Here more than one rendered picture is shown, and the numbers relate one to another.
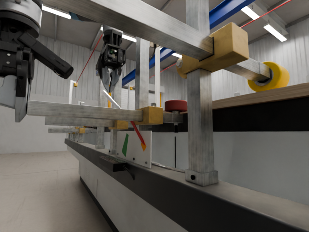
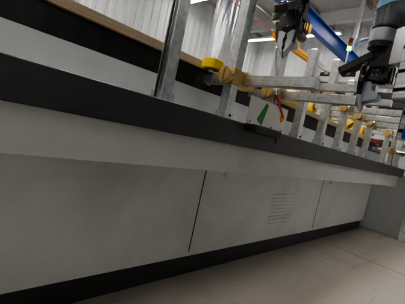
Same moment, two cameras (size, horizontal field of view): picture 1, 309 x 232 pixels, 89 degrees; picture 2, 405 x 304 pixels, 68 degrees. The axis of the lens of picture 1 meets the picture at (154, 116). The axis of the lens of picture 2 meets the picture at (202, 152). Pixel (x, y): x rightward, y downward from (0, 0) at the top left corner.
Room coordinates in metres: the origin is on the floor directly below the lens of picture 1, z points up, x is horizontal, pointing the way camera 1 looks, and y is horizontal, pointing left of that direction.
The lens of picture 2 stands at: (1.00, 1.13, 0.64)
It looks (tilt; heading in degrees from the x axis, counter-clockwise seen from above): 4 degrees down; 257
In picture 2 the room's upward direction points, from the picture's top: 12 degrees clockwise
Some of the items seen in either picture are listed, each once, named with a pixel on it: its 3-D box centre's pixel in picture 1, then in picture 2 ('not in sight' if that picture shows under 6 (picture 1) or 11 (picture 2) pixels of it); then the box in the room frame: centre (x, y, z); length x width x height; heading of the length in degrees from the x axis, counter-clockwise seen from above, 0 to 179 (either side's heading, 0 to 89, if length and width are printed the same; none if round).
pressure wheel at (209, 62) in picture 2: not in sight; (210, 74); (0.79, 0.04, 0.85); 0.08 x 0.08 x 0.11
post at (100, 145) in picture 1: (101, 111); (178, 14); (0.96, 0.32, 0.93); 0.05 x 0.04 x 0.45; 33
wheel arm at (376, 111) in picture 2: not in sight; (352, 109); (-0.14, -0.37, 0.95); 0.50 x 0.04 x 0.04; 123
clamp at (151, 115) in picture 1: (145, 117); (275, 94); (0.51, 0.03, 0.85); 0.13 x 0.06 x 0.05; 33
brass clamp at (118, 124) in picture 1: (117, 124); (236, 79); (0.72, 0.17, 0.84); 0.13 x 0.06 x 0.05; 33
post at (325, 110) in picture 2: not in sight; (326, 106); (0.11, -0.23, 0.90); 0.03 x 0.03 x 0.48; 33
